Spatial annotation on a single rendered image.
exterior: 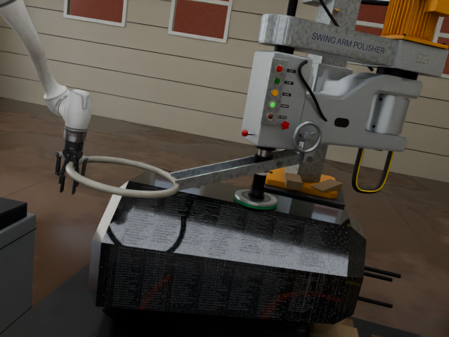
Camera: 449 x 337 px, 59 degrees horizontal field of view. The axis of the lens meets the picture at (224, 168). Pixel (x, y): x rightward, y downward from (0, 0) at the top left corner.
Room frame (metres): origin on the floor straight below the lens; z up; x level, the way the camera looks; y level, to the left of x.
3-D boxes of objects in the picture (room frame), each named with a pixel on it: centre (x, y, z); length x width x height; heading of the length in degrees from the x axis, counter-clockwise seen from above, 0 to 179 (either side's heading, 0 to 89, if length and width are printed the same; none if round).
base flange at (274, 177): (2.74, -0.55, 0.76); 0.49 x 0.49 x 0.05; 79
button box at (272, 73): (1.77, -0.15, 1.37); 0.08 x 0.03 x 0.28; 111
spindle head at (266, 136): (1.93, -0.25, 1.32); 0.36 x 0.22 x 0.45; 111
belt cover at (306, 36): (2.02, -0.51, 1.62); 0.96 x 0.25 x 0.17; 111
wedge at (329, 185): (2.54, -0.68, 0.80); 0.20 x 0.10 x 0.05; 130
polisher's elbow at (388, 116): (2.14, -0.79, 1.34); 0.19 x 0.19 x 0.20
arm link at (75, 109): (1.64, 0.65, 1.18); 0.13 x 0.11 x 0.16; 47
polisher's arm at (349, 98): (2.03, -0.55, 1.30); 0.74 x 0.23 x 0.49; 111
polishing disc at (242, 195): (1.90, -0.18, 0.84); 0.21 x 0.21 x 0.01
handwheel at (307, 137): (1.83, -0.33, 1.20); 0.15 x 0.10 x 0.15; 111
